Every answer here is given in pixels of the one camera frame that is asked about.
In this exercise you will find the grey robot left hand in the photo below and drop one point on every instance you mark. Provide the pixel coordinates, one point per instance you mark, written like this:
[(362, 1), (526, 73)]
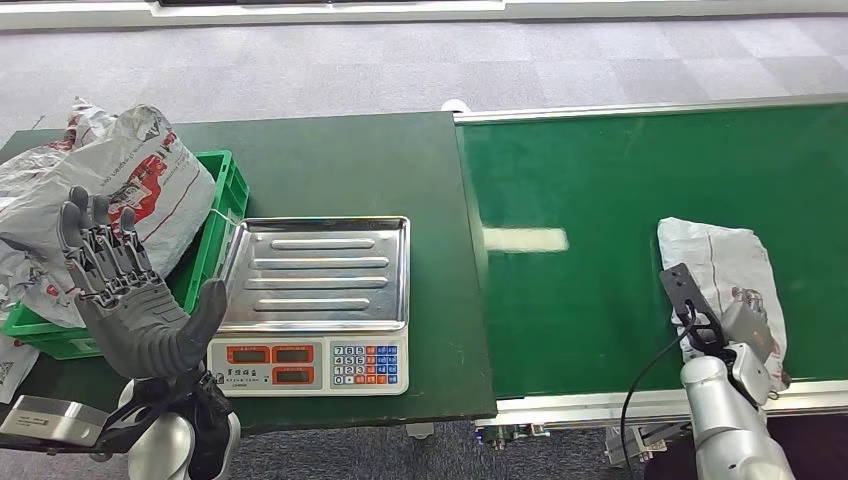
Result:
[(142, 331)]

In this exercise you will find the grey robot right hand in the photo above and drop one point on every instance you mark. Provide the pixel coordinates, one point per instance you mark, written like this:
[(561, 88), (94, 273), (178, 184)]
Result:
[(748, 328)]

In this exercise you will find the grey courier bag package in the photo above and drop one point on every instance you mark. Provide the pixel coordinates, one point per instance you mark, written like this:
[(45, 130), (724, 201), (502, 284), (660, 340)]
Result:
[(722, 258)]

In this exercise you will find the large grey red-print package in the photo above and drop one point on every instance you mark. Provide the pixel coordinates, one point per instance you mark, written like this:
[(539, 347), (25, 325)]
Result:
[(99, 159)]

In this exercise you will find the crumpled white red package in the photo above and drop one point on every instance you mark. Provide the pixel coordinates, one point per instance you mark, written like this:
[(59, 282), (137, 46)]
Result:
[(86, 122)]

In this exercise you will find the green conveyor belt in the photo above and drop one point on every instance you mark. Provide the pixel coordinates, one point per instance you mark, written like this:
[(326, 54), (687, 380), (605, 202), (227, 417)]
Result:
[(596, 172)]

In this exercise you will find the white paper with code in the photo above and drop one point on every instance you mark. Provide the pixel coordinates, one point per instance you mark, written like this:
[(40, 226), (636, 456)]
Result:
[(13, 371)]

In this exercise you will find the green plastic crate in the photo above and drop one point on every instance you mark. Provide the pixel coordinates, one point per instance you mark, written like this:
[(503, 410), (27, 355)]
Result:
[(225, 192)]

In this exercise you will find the white electronic scale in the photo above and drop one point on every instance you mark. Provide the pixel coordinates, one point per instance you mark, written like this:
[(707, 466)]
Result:
[(305, 364)]

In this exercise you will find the steel scale tray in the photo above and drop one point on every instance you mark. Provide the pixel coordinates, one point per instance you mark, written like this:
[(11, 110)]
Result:
[(318, 278)]

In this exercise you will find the dark green table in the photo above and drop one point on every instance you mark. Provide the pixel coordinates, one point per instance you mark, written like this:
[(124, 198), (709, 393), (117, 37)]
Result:
[(344, 166)]

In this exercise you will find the white table foot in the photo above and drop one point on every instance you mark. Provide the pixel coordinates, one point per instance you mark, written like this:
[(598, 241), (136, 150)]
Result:
[(418, 430)]

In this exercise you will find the white baseboard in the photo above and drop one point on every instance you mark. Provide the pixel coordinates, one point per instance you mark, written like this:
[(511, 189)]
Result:
[(596, 10)]

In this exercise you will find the white round cap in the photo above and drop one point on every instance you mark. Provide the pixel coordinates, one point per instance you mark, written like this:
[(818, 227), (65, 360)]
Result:
[(455, 106)]

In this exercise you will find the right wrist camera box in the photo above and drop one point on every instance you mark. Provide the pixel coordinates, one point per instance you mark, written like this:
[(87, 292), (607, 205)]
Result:
[(679, 285)]

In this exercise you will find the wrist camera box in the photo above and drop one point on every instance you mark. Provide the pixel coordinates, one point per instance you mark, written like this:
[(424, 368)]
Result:
[(46, 420), (679, 285)]

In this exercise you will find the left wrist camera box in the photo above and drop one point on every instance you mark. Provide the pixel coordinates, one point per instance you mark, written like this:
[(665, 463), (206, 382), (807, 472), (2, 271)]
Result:
[(46, 420)]

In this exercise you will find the metal conveyor leg bracket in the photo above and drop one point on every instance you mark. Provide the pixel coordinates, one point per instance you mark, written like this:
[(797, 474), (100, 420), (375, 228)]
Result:
[(639, 440)]

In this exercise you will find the metal bracket under conveyor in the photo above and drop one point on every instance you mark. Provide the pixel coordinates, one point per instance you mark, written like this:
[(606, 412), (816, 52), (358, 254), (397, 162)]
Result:
[(503, 434)]

